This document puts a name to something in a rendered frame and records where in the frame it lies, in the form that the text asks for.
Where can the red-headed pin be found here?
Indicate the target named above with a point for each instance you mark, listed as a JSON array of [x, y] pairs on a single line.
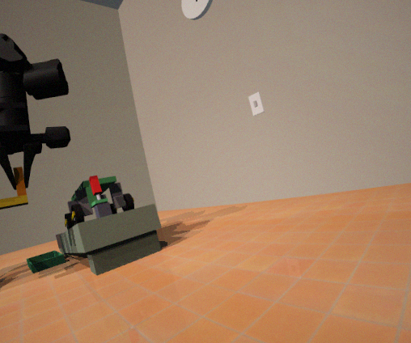
[[95, 187]]

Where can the yellow wedge chock with orange handle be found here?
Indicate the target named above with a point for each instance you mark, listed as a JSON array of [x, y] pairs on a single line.
[[21, 199]]

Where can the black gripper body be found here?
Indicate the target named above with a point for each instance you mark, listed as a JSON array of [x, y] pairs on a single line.
[[14, 126]]

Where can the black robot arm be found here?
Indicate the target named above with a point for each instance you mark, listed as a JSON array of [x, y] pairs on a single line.
[[17, 76]]

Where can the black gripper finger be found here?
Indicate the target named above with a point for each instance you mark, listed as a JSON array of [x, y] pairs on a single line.
[[29, 153], [6, 165]]

